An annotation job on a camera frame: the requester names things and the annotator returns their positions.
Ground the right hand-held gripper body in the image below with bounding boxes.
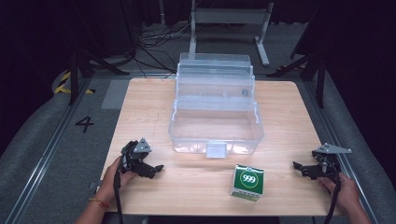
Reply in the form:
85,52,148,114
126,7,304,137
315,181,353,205
311,143,353,180

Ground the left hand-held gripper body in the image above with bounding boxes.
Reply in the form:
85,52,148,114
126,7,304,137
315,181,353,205
120,137,153,175

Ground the green and white medicine box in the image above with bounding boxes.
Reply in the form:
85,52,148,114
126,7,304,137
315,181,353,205
229,163,265,203

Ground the clear plastic storage box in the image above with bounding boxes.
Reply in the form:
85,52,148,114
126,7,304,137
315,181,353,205
168,51,266,160

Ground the person's right hand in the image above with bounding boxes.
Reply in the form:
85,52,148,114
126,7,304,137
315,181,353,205
317,172,362,217

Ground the person's left hand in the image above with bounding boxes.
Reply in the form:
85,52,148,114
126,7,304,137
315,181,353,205
98,156,138,204

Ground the black tripod stand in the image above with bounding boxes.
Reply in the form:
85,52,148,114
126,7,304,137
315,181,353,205
266,50,329,109
68,46,131,106

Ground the yellow and black hazard tape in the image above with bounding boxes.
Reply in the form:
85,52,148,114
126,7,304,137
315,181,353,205
53,71,96,95

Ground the grey metal stand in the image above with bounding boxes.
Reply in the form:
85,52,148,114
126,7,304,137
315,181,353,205
187,0,275,67

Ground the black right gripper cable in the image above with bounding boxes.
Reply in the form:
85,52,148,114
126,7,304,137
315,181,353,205
322,160,342,224

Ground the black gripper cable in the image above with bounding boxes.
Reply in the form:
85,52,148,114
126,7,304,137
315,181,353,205
322,160,342,224
113,155,124,224

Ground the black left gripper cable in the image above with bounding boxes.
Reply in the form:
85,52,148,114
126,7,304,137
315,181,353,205
113,155,124,224

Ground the orange bracelet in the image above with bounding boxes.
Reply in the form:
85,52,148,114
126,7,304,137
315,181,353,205
88,197,111,210

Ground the bundle of black floor cables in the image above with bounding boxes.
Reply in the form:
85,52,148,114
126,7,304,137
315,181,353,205
135,22,191,78

